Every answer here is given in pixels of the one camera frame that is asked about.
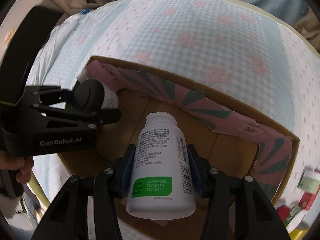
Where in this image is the cardboard box with pink lining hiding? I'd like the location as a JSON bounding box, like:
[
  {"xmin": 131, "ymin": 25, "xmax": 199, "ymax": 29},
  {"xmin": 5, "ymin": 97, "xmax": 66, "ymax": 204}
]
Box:
[{"xmin": 59, "ymin": 56, "xmax": 299, "ymax": 239}]

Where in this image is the yellow tape roll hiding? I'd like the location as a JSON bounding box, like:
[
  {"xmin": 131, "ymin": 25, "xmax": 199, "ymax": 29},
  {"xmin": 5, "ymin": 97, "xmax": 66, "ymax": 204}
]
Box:
[{"xmin": 286, "ymin": 210, "xmax": 310, "ymax": 239}]

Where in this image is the white supplement bottle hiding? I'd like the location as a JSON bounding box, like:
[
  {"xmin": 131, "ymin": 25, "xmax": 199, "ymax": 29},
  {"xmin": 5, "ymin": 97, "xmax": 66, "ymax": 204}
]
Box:
[{"xmin": 126, "ymin": 112, "xmax": 196, "ymax": 220}]

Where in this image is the person's left hand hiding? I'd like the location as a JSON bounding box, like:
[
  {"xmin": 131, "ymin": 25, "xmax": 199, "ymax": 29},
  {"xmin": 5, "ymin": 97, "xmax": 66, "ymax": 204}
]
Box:
[{"xmin": 0, "ymin": 150, "xmax": 34, "ymax": 184}]

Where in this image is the checkered floral bed sheet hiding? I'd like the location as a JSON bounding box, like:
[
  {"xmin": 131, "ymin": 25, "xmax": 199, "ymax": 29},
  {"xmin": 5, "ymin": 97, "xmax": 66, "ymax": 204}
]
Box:
[{"xmin": 27, "ymin": 0, "xmax": 319, "ymax": 203}]

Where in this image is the black lid jar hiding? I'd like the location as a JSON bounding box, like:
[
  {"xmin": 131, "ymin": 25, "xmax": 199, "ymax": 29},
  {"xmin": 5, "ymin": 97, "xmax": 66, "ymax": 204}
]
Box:
[{"xmin": 72, "ymin": 79, "xmax": 119, "ymax": 112}]

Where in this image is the right beige curtain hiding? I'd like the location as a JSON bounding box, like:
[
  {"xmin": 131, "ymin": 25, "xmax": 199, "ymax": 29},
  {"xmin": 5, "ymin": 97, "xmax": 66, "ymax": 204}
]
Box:
[{"xmin": 293, "ymin": 6, "xmax": 320, "ymax": 52}]

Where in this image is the light green cream jar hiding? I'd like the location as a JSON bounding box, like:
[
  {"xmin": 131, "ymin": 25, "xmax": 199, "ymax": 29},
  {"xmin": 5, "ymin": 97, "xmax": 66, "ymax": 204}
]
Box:
[{"xmin": 298, "ymin": 170, "xmax": 320, "ymax": 194}]

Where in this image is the red rectangular box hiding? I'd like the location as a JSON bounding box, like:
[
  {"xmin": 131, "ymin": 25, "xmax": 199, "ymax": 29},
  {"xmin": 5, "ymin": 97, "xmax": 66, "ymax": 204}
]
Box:
[{"xmin": 298, "ymin": 192, "xmax": 317, "ymax": 210}]

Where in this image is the red lid jar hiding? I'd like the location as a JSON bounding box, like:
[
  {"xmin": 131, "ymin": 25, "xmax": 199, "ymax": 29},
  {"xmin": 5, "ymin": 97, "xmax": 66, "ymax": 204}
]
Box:
[{"xmin": 276, "ymin": 205, "xmax": 291, "ymax": 222}]

